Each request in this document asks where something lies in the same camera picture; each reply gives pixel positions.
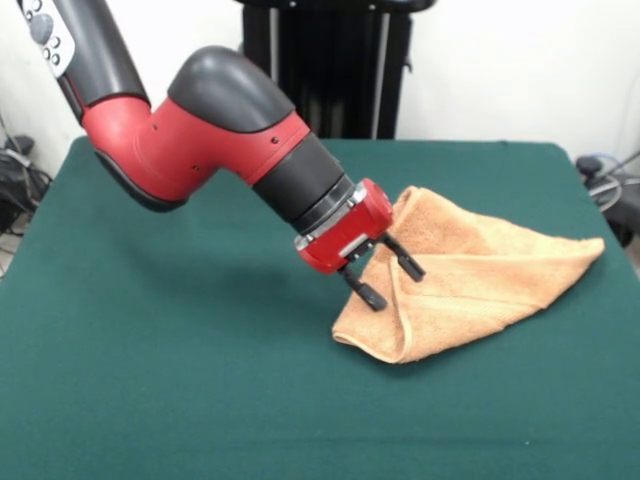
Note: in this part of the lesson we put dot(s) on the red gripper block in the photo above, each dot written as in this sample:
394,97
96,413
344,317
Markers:
360,225

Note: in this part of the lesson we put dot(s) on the tan terry towel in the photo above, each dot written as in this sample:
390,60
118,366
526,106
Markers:
475,280

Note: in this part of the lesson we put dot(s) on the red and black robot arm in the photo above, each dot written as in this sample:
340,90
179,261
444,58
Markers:
200,125

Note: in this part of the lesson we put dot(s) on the dark green table cloth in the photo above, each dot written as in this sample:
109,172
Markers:
150,350

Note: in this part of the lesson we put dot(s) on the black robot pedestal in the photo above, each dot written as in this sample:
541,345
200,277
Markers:
340,75

